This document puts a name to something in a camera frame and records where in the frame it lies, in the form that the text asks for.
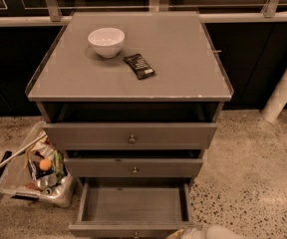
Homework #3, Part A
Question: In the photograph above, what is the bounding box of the grey bottom drawer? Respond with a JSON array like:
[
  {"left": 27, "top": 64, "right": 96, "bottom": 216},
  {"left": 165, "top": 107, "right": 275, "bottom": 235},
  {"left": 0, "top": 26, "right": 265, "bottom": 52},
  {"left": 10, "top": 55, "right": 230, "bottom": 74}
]
[{"left": 69, "top": 178, "right": 193, "bottom": 239}]

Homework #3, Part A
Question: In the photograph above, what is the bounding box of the grey drawer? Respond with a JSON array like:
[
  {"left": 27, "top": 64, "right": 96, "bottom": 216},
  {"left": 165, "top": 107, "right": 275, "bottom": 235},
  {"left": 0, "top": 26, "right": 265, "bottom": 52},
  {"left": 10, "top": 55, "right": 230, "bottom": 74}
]
[
  {"left": 65, "top": 150, "right": 203, "bottom": 178},
  {"left": 69, "top": 178, "right": 193, "bottom": 239},
  {"left": 44, "top": 122, "right": 217, "bottom": 150}
]

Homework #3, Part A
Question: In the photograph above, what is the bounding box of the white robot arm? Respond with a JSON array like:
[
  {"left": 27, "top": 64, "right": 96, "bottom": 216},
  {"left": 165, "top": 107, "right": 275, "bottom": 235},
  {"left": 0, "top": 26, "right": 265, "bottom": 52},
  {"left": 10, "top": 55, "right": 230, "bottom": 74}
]
[{"left": 165, "top": 225, "right": 254, "bottom": 239}]

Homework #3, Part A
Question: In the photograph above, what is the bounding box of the grey middle drawer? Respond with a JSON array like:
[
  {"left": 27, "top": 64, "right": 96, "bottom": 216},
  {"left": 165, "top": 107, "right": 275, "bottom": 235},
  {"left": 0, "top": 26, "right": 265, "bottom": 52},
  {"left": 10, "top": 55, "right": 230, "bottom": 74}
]
[{"left": 65, "top": 150, "right": 203, "bottom": 178}]

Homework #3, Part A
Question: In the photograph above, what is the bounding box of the grey drawer cabinet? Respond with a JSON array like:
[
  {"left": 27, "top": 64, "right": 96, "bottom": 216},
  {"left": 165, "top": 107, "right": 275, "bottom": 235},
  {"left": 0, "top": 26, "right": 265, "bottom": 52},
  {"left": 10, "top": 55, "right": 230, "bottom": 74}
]
[{"left": 25, "top": 11, "right": 234, "bottom": 191}]

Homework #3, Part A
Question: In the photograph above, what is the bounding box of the grey top drawer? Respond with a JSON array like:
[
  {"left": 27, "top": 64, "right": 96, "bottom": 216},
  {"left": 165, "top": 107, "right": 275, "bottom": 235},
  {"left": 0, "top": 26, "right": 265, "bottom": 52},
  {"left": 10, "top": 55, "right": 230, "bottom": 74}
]
[{"left": 44, "top": 122, "right": 217, "bottom": 150}]

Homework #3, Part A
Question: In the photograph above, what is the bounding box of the green snack bag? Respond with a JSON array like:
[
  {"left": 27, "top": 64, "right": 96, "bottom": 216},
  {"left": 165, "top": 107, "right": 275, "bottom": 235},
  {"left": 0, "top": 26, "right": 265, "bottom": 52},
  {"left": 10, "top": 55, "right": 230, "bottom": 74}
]
[{"left": 52, "top": 150, "right": 66, "bottom": 180}]

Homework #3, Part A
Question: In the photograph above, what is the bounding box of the silver can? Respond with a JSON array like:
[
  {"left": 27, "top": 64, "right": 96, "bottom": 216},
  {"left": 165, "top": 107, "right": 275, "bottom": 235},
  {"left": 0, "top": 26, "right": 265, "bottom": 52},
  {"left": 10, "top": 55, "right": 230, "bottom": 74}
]
[{"left": 36, "top": 178, "right": 49, "bottom": 191}]

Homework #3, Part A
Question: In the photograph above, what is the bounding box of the orange fruit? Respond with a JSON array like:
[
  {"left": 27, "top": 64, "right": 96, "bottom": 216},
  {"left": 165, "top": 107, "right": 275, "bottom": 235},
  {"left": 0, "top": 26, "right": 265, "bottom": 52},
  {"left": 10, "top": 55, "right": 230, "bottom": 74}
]
[{"left": 39, "top": 159, "right": 52, "bottom": 171}]

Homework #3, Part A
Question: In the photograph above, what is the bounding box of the clear plastic storage bin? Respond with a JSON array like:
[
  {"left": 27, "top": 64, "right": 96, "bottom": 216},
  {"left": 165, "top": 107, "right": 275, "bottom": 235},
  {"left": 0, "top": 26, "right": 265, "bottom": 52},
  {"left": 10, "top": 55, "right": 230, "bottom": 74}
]
[{"left": 0, "top": 121, "right": 75, "bottom": 207}]

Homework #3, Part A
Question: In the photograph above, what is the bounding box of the white diagonal pillar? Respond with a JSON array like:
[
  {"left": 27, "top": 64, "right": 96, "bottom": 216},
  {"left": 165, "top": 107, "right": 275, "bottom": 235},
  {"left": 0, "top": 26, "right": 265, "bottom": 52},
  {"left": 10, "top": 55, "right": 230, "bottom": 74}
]
[{"left": 261, "top": 69, "right": 287, "bottom": 122}]

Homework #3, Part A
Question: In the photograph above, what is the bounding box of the white stick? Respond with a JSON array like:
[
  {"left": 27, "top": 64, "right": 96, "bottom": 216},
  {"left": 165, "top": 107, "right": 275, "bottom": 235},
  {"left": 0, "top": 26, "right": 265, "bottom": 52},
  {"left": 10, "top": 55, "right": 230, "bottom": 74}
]
[{"left": 0, "top": 132, "right": 46, "bottom": 168}]

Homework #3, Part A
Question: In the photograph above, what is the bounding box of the black snack packet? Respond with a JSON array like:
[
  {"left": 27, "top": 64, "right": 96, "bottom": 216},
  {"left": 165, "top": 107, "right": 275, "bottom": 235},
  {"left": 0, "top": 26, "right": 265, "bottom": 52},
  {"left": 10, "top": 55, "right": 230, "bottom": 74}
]
[{"left": 124, "top": 54, "right": 154, "bottom": 80}]

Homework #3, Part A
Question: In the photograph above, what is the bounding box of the white ceramic bowl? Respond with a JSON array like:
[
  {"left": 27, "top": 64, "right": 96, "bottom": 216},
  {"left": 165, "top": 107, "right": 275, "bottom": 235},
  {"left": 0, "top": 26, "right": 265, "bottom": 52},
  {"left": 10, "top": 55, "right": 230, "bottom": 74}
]
[{"left": 88, "top": 28, "right": 126, "bottom": 58}]

